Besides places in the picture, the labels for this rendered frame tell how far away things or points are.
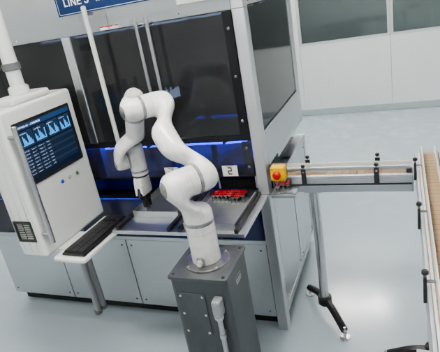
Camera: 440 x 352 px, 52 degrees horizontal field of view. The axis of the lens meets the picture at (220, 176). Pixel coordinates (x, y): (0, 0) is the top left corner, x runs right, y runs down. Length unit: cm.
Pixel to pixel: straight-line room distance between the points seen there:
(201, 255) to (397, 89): 533
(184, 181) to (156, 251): 119
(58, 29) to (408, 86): 515
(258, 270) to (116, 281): 100
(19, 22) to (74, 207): 103
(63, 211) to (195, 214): 97
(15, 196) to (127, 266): 95
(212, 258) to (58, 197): 99
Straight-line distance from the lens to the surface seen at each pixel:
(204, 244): 181
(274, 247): 250
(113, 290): 320
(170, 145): 178
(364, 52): 673
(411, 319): 290
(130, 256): 295
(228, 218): 217
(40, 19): 269
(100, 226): 254
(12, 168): 231
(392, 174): 233
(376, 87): 681
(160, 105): 189
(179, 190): 167
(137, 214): 239
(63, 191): 251
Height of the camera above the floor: 185
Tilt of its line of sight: 21 degrees down
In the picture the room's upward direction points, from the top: 10 degrees counter-clockwise
